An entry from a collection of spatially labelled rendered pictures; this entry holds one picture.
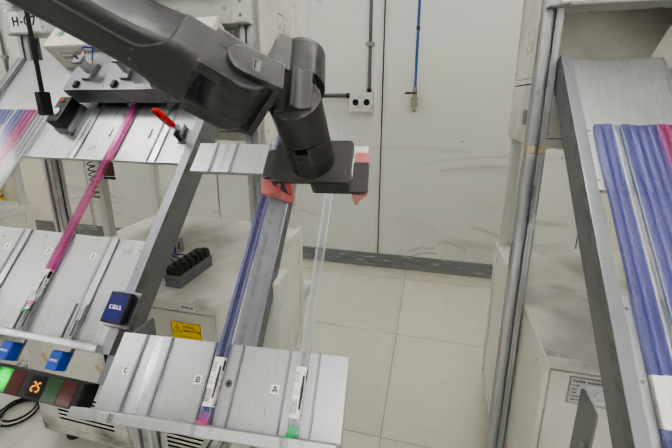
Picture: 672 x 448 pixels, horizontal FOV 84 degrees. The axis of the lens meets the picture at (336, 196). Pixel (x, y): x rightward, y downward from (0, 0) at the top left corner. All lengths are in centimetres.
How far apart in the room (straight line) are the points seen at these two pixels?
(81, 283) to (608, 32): 126
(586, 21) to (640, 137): 39
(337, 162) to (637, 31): 87
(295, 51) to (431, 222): 214
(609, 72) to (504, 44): 150
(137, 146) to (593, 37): 110
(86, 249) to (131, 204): 253
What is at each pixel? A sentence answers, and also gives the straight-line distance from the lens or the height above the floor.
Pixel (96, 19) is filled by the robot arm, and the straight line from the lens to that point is 39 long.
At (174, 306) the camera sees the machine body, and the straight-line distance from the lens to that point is 110.
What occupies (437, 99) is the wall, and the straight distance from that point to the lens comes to 239.
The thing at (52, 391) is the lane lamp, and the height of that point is 65.
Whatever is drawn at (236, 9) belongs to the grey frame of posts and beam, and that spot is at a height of 134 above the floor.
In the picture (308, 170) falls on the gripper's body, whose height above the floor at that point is 104.
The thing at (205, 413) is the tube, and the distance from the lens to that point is 58.
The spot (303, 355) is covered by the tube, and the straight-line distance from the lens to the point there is 55.
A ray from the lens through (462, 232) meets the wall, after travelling 254.
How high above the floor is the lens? 113
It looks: 15 degrees down
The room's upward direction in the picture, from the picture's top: straight up
